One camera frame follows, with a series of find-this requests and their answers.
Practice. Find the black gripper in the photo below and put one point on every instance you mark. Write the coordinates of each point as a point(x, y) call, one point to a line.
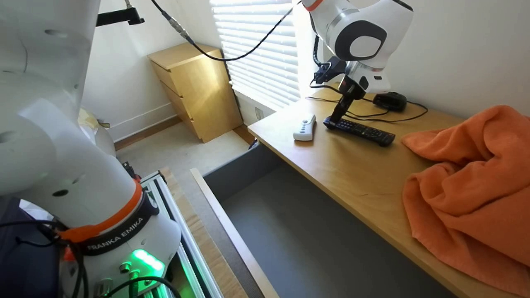
point(353, 86)

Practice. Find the black remote control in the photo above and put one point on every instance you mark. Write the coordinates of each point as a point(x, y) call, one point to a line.
point(361, 131)

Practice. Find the white remote control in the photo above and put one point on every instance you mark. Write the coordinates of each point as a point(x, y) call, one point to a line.
point(304, 130)

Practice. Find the black round plug adapter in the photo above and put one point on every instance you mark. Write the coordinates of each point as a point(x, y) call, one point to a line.
point(389, 101)

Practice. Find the light wooden desk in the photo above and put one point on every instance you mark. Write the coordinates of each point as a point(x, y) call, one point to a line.
point(353, 176)

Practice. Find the white window blinds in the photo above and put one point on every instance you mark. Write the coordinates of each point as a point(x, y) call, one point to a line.
point(258, 50)

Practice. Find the open grey desk drawer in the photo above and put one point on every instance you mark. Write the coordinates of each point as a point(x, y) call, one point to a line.
point(308, 237)

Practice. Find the small wooden drawer chest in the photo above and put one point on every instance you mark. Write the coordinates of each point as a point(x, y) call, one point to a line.
point(198, 91)

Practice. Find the orange cloth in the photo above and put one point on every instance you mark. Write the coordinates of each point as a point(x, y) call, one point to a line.
point(473, 192)

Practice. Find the dark blue fabric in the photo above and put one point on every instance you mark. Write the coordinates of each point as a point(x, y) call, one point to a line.
point(25, 254)

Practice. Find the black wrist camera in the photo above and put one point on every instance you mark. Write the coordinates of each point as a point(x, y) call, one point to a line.
point(328, 70)

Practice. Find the white window frame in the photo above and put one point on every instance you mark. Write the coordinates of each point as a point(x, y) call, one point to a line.
point(308, 50)

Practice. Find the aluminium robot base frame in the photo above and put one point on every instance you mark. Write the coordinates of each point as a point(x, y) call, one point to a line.
point(182, 237)

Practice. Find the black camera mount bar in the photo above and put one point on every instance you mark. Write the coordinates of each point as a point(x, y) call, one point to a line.
point(117, 17)

